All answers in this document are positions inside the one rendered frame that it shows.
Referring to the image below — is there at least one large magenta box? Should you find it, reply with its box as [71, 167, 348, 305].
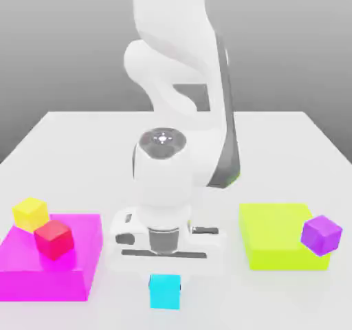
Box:
[0, 213, 103, 303]

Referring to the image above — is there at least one small cyan cube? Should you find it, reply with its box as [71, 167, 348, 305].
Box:
[148, 274, 182, 311]

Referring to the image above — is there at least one small red cube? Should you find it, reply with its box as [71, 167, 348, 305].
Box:
[33, 219, 75, 261]

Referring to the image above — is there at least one large lime box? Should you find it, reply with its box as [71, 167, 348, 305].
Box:
[238, 203, 332, 271]

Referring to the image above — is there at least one small purple cube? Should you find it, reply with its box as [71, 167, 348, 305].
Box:
[300, 214, 344, 257]

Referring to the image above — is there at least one small yellow cube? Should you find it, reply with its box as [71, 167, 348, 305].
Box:
[12, 197, 50, 234]

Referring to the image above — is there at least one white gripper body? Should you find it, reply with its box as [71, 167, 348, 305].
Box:
[107, 243, 228, 277]

